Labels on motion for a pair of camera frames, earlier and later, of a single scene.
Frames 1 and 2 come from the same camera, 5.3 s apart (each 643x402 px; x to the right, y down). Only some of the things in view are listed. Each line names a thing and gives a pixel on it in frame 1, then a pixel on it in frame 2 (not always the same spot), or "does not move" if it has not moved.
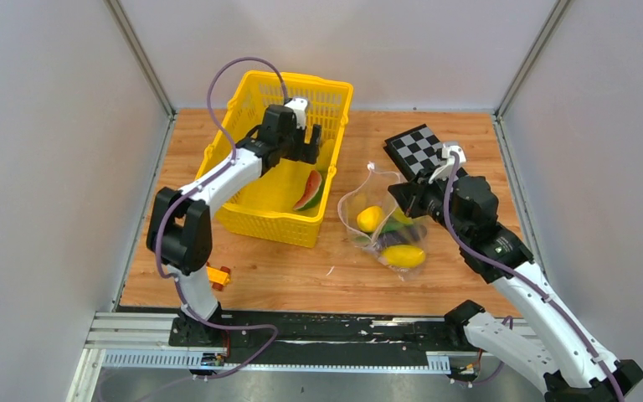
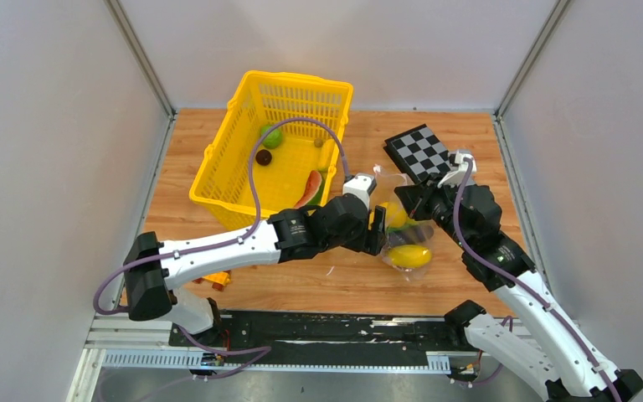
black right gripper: [409, 194] does not move
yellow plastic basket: [286, 203] does not move
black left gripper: [306, 153] → [372, 242]
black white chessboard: [414, 151] does not move
